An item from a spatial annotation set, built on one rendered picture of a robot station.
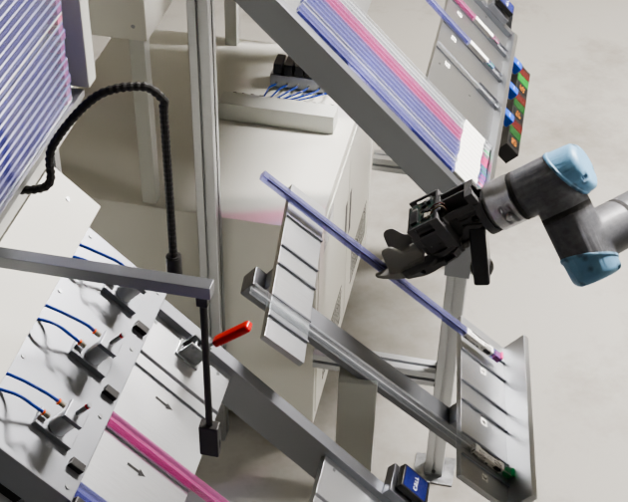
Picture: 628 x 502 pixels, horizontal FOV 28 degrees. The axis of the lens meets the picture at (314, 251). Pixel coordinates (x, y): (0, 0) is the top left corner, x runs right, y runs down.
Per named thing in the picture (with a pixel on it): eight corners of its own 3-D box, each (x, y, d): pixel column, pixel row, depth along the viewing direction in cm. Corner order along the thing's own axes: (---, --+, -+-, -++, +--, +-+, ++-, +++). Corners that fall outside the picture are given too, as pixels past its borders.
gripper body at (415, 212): (405, 203, 188) (473, 169, 183) (436, 241, 193) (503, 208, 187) (402, 235, 183) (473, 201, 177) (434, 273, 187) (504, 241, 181)
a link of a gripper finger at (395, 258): (359, 254, 190) (410, 227, 186) (381, 280, 193) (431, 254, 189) (358, 267, 187) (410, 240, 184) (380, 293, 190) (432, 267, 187)
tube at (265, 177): (496, 357, 202) (501, 354, 202) (496, 363, 201) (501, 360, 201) (260, 174, 184) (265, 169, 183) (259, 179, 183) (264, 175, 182)
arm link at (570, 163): (595, 196, 172) (567, 140, 172) (524, 229, 177) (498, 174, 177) (606, 189, 179) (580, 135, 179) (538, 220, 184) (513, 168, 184)
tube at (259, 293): (507, 473, 187) (512, 469, 186) (507, 480, 186) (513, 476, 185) (250, 287, 168) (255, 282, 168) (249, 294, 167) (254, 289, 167)
